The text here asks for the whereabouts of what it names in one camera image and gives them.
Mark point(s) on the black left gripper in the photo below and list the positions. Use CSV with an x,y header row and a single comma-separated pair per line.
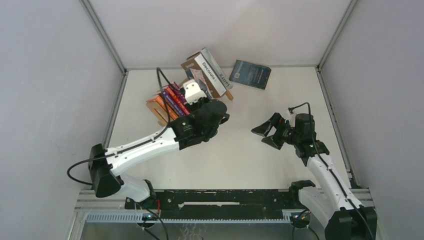
x,y
207,101

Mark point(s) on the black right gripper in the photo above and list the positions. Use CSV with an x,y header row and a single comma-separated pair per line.
x,y
275,120

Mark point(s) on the red Treehouse book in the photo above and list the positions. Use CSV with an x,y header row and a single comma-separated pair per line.
x,y
182,110

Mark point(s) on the wooden book rack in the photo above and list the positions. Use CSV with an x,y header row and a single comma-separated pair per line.
x,y
191,108

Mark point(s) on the purple white cartoon book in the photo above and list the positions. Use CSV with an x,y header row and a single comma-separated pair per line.
x,y
170,102

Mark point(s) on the grey ianra book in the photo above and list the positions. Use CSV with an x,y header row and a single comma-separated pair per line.
x,y
216,68

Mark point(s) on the orange Treehouse book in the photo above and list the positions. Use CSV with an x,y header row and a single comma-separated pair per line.
x,y
161,110

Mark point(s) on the brown white Decorate book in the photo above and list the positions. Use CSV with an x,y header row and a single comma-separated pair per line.
x,y
198,62

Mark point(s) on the dark blue book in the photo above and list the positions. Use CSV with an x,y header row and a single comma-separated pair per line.
x,y
250,74

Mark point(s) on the purple Treehouse book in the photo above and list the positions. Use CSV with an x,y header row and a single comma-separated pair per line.
x,y
178,93

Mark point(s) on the dark floral book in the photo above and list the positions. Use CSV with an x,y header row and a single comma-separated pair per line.
x,y
197,75

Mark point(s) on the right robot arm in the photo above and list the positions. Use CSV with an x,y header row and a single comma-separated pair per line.
x,y
342,215

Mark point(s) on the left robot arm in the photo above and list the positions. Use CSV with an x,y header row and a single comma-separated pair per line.
x,y
105,169

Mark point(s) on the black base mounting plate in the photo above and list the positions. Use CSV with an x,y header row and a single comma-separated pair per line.
x,y
224,204

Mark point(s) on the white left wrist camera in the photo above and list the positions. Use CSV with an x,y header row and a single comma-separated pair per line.
x,y
193,92

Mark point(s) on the aluminium frame rail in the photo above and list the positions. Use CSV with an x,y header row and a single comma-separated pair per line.
x,y
111,210

